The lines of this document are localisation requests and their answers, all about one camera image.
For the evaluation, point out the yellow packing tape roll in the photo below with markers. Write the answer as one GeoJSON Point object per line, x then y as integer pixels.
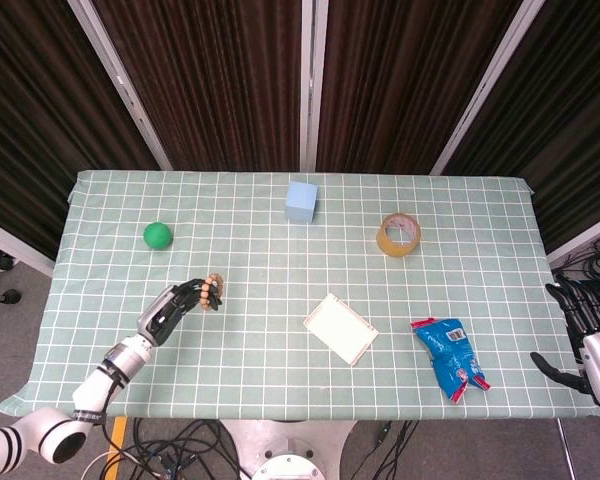
{"type": "Point", "coordinates": [389, 247]}

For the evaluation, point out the green ball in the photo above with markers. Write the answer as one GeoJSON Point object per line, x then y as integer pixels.
{"type": "Point", "coordinates": [157, 236]}

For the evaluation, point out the blue snack bag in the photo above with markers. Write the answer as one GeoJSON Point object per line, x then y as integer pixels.
{"type": "Point", "coordinates": [450, 360]}

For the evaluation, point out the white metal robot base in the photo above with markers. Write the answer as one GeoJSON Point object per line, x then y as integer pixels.
{"type": "Point", "coordinates": [287, 450]}

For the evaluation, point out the yellow floor tape strip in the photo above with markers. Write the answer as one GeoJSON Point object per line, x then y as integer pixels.
{"type": "Point", "coordinates": [117, 435]}

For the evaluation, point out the white metal partition rail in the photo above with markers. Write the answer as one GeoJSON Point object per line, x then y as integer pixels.
{"type": "Point", "coordinates": [587, 235]}
{"type": "Point", "coordinates": [15, 247]}

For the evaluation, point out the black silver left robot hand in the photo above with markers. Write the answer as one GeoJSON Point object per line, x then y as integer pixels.
{"type": "Point", "coordinates": [162, 315]}

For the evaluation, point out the dark brown corrugated panel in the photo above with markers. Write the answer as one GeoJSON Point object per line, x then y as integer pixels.
{"type": "Point", "coordinates": [575, 120]}
{"type": "Point", "coordinates": [215, 80]}
{"type": "Point", "coordinates": [35, 120]}
{"type": "Point", "coordinates": [405, 80]}

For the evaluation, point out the green checkered tablecloth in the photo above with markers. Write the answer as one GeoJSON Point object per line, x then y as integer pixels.
{"type": "Point", "coordinates": [260, 380]}

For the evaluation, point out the white metal partition post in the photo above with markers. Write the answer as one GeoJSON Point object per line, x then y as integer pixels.
{"type": "Point", "coordinates": [311, 85]}
{"type": "Point", "coordinates": [125, 90]}
{"type": "Point", "coordinates": [485, 90]}

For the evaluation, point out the light blue foam cube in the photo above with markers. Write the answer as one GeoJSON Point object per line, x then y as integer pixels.
{"type": "Point", "coordinates": [301, 200]}

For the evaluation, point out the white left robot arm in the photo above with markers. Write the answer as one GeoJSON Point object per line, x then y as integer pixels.
{"type": "Point", "coordinates": [95, 387]}

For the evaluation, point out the black caster wheel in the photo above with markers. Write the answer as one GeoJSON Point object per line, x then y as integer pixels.
{"type": "Point", "coordinates": [9, 297]}

